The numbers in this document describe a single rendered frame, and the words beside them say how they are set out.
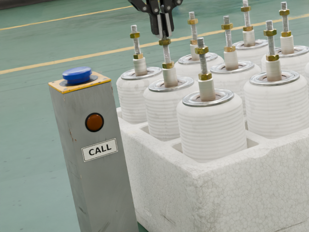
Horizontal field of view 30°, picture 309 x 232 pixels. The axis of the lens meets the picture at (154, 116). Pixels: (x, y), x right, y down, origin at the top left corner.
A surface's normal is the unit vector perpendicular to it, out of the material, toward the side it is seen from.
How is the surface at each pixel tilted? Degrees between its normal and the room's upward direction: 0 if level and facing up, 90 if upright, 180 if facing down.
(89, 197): 90
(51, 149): 0
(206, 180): 90
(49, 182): 0
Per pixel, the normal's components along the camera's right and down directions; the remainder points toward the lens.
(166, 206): -0.89, 0.26
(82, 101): 0.43, 0.22
